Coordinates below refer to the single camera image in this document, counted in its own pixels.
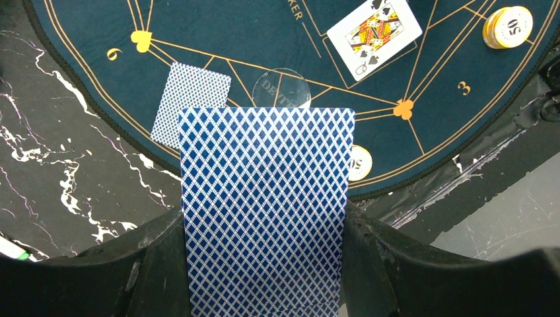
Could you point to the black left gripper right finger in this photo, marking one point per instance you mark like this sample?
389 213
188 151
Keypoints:
387 273

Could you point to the clear dealer button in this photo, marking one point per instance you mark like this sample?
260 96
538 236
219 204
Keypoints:
281 87

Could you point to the green white pen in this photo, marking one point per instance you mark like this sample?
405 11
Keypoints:
12 250

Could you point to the yellow chips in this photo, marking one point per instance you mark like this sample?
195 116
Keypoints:
360 164
508 27

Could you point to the round blue poker mat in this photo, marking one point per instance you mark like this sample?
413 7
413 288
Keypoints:
413 114

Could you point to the queen of spades card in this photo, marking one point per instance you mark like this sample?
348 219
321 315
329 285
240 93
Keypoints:
373 33

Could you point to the blue playing card deck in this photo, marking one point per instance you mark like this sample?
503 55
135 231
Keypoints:
264 193

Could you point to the dealt card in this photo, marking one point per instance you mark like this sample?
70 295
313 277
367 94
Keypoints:
187 86

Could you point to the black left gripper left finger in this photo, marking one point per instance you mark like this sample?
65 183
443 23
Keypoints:
140 273

